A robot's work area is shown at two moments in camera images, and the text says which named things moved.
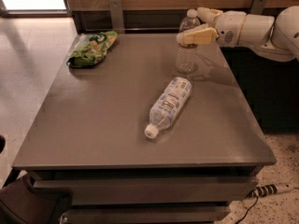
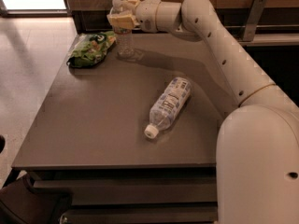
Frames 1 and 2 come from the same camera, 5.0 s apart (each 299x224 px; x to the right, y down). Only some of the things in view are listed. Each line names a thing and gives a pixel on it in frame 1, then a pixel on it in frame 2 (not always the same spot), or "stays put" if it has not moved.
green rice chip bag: x=90 y=48 stays put
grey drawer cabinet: x=148 y=195 stays put
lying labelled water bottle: x=168 y=105 stays put
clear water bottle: x=186 y=62 → x=124 y=38
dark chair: x=21 y=203 stays put
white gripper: x=228 y=27 → x=146 y=13
